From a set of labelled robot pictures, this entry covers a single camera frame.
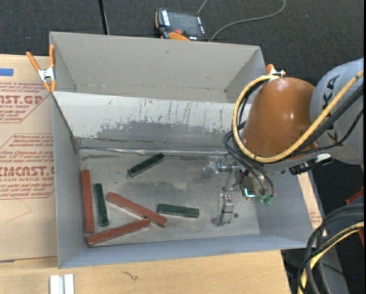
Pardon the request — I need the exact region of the black cylinder on white bracket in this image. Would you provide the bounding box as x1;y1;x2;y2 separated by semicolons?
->
289;153;333;176

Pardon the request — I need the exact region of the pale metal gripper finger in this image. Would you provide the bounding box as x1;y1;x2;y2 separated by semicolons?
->
212;194;236;227
202;160;233;179

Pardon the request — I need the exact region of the brown cardboard board red print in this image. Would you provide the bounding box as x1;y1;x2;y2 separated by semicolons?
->
0;53;326;263

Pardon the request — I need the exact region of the dark green flat block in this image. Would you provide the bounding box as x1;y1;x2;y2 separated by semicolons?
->
127;153;165;178
157;203;200;219
93;183;110;227

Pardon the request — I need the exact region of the grey metal bin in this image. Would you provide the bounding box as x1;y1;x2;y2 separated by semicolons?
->
49;31;317;270

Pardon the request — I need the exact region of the red-brown flat block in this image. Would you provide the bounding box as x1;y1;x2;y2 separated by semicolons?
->
81;170;96;234
105;191;168;228
85;218;152;247

